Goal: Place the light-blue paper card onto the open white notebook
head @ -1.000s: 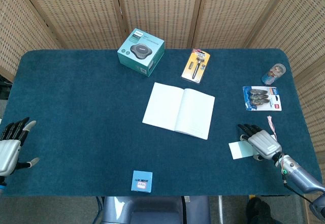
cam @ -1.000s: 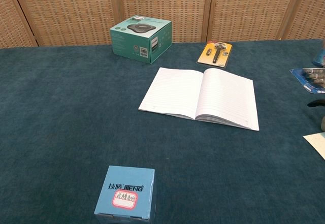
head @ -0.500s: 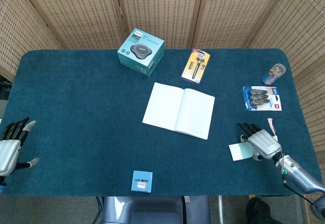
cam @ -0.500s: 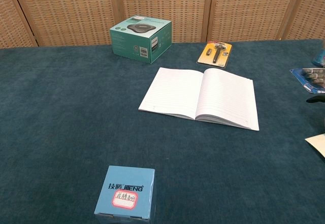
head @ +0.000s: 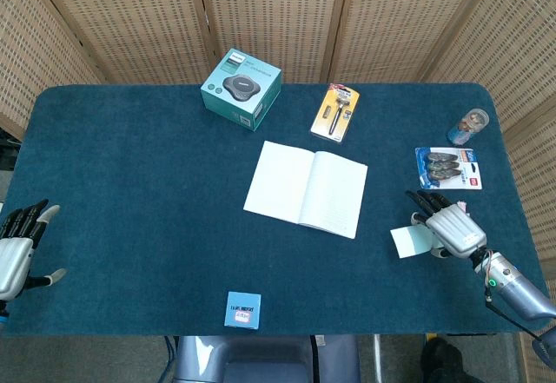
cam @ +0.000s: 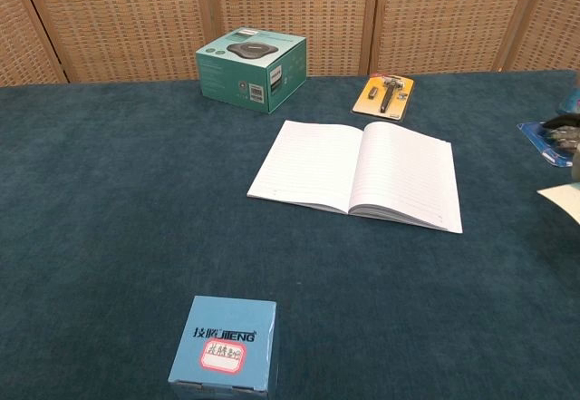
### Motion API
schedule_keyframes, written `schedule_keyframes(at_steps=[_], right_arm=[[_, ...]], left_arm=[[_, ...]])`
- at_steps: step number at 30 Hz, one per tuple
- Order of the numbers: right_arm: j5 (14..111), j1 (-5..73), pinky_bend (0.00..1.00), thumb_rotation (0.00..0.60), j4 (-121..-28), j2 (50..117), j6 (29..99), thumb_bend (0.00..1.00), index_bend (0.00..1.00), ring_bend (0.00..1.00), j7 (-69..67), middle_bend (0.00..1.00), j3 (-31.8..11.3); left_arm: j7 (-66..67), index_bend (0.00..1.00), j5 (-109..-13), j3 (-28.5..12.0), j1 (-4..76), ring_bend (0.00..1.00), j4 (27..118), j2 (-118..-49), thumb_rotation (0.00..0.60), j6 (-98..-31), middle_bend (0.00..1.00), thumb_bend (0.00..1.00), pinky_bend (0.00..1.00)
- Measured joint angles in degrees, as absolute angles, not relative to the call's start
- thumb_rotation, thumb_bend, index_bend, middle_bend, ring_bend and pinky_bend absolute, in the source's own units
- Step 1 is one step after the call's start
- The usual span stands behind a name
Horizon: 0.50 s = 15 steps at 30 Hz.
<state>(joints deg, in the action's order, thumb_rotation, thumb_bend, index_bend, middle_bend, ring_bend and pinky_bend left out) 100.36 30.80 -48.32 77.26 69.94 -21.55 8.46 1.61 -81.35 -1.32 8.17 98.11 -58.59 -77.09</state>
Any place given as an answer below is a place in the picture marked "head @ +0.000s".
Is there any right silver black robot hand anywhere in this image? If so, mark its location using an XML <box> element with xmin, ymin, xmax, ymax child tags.
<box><xmin>405</xmin><ymin>189</ymin><xmax>488</xmax><ymax>259</ymax></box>

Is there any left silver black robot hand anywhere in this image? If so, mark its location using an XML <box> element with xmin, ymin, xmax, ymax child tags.
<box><xmin>0</xmin><ymin>199</ymin><xmax>68</xmax><ymax>301</ymax></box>

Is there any light blue white bookmark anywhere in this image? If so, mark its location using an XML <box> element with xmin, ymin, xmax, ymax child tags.
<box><xmin>389</xmin><ymin>201</ymin><xmax>470</xmax><ymax>259</ymax></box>

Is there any open white lined notebook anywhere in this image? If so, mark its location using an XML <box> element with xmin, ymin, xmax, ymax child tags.
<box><xmin>242</xmin><ymin>140</ymin><xmax>368</xmax><ymax>240</ymax></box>

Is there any blue blister pack with clips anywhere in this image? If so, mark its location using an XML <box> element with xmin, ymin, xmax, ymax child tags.
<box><xmin>414</xmin><ymin>147</ymin><xmax>483</xmax><ymax>191</ymax></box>

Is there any figurine in clear capsule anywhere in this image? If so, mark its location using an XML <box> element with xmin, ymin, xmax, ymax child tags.
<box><xmin>447</xmin><ymin>107</ymin><xmax>490</xmax><ymax>146</ymax></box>

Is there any black rounded object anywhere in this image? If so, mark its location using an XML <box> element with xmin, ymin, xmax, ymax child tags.
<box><xmin>422</xmin><ymin>337</ymin><xmax>473</xmax><ymax>383</ymax></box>

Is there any dark teal table mat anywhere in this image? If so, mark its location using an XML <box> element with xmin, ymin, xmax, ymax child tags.
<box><xmin>0</xmin><ymin>83</ymin><xmax>553</xmax><ymax>337</ymax></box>

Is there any metal table leg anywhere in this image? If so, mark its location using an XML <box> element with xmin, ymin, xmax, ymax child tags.
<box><xmin>372</xmin><ymin>334</ymin><xmax>384</xmax><ymax>383</ymax></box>

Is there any yellow razor blister pack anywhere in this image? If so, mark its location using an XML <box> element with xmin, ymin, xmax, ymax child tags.
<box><xmin>309</xmin><ymin>83</ymin><xmax>361</xmax><ymax>144</ymax></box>

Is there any small light blue box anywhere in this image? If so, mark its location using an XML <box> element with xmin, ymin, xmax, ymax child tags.
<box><xmin>223</xmin><ymin>290</ymin><xmax>262</xmax><ymax>330</ymax></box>

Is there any grey-blue robot torso base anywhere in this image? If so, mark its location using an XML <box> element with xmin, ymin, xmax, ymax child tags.
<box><xmin>173</xmin><ymin>334</ymin><xmax>361</xmax><ymax>383</ymax></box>

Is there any teal speaker product box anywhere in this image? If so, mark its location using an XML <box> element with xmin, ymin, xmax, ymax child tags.
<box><xmin>200</xmin><ymin>48</ymin><xmax>283</xmax><ymax>132</ymax></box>

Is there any woven bamboo folding screen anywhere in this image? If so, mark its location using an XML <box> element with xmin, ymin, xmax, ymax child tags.
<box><xmin>0</xmin><ymin>0</ymin><xmax>556</xmax><ymax>383</ymax></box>

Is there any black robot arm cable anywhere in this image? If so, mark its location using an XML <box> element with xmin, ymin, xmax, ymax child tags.
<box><xmin>483</xmin><ymin>285</ymin><xmax>546</xmax><ymax>349</ymax></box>

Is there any blue cable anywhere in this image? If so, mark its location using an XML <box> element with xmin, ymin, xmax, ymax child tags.
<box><xmin>161</xmin><ymin>334</ymin><xmax>180</xmax><ymax>383</ymax></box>

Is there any black cable on torso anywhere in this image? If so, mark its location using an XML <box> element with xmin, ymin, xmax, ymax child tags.
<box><xmin>308</xmin><ymin>334</ymin><xmax>320</xmax><ymax>383</ymax></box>

